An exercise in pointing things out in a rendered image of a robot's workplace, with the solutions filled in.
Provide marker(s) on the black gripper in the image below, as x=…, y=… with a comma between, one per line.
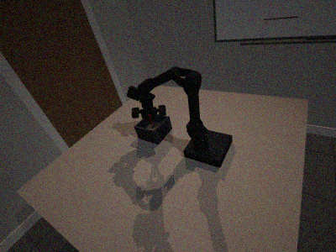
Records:
x=149, y=110

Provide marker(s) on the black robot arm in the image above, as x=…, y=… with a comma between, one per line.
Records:
x=191, y=84

